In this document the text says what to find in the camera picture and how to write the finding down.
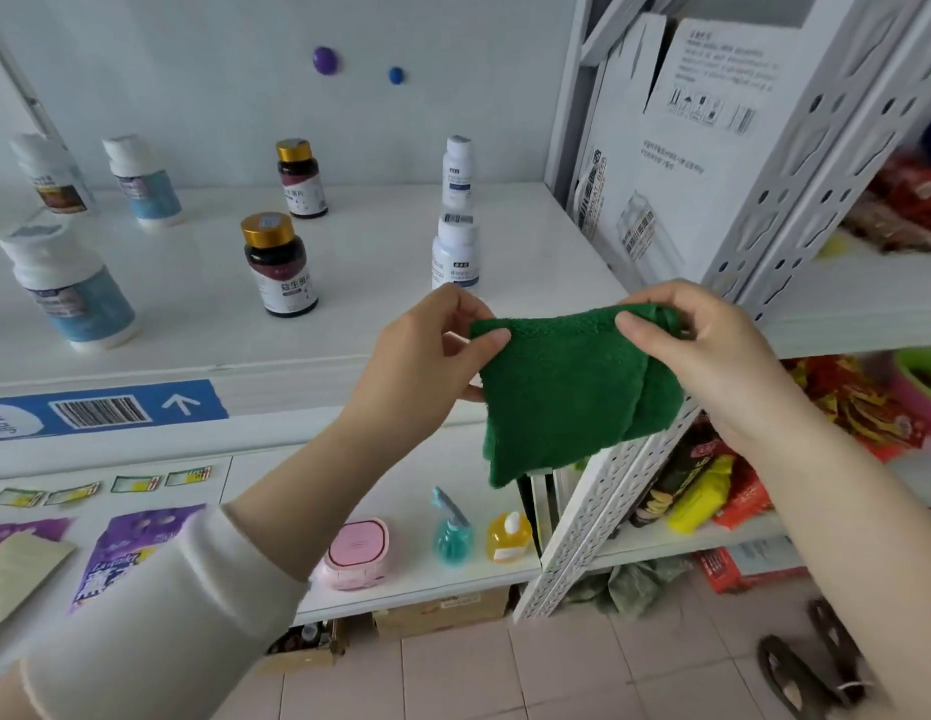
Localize red white flat packet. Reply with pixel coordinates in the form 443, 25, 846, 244
693, 535, 808, 596

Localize small closed cardboard box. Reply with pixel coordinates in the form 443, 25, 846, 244
372, 588, 511, 643

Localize person's right hand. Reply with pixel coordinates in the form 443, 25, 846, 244
614, 280, 805, 452

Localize green cleaning cloth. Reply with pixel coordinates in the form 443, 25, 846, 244
468, 303, 688, 491

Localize dark red snack bag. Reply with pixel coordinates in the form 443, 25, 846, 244
843, 111, 931, 257

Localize white arm sleeve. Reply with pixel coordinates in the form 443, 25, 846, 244
18, 505, 310, 720

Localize teal spray bottle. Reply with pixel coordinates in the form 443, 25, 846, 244
431, 486, 476, 568

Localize grey green rag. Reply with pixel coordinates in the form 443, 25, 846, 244
566, 554, 696, 620

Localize person's left hand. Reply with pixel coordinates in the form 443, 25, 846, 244
337, 282, 512, 459

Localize pile of red snack packets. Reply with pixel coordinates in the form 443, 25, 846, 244
710, 355, 931, 531

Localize white bottle light blue label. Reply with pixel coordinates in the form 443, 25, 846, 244
0, 224, 141, 353
102, 134, 184, 228

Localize beige paper card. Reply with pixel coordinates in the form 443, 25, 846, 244
0, 533, 77, 639

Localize white printed carton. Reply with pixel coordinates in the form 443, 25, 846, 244
569, 14, 805, 290

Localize pink cup green inside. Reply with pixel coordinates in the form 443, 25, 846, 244
888, 348, 931, 437

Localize yellow pump bottle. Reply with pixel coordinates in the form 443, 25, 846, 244
485, 510, 535, 566

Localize pink plastic case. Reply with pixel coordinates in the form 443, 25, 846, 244
314, 516, 392, 593

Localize person's right forearm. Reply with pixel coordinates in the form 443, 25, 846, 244
734, 408, 931, 720

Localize white bottle brown label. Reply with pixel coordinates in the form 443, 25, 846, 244
9, 132, 96, 218

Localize white bottle navy label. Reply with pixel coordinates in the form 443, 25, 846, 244
441, 135, 475, 212
431, 210, 482, 294

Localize purple detergent bag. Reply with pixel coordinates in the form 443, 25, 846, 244
69, 504, 208, 613
0, 516, 73, 560

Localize person's left forearm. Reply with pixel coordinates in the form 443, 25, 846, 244
0, 411, 395, 720

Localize gold cap dark bottle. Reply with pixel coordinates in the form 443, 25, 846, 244
240, 212, 320, 320
275, 138, 330, 221

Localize row of green yellow stickers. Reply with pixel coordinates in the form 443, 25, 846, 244
0, 464, 214, 510

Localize black yellow snack bag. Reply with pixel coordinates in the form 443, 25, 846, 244
629, 423, 726, 530

